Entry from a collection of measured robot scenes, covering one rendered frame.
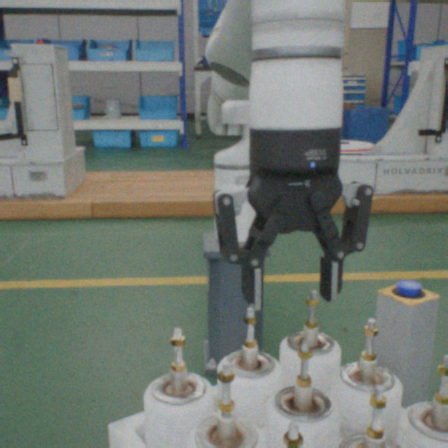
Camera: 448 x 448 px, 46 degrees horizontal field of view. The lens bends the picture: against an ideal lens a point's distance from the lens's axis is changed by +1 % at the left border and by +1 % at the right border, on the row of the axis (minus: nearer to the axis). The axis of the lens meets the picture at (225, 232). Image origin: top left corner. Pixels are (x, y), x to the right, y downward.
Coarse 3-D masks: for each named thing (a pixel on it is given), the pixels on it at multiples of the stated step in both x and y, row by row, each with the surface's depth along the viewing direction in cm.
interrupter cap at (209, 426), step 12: (204, 420) 65; (216, 420) 65; (240, 420) 65; (204, 432) 63; (216, 432) 64; (240, 432) 63; (252, 432) 63; (204, 444) 61; (216, 444) 61; (228, 444) 62; (240, 444) 61; (252, 444) 61
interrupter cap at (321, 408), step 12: (276, 396) 70; (288, 396) 70; (312, 396) 70; (324, 396) 70; (276, 408) 68; (288, 408) 68; (312, 408) 68; (324, 408) 68; (300, 420) 65; (312, 420) 65
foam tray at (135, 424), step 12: (216, 396) 83; (216, 408) 84; (120, 420) 77; (132, 420) 77; (144, 420) 77; (120, 432) 75; (132, 432) 75; (144, 432) 77; (264, 432) 75; (120, 444) 73; (132, 444) 72; (144, 444) 72
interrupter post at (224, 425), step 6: (234, 414) 62; (222, 420) 61; (228, 420) 61; (234, 420) 62; (222, 426) 61; (228, 426) 61; (234, 426) 62; (222, 432) 62; (228, 432) 61; (234, 432) 62; (222, 438) 62; (228, 438) 62; (234, 438) 62
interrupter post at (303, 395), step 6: (300, 390) 67; (306, 390) 67; (294, 396) 69; (300, 396) 68; (306, 396) 67; (294, 402) 69; (300, 402) 68; (306, 402) 68; (300, 408) 68; (306, 408) 68
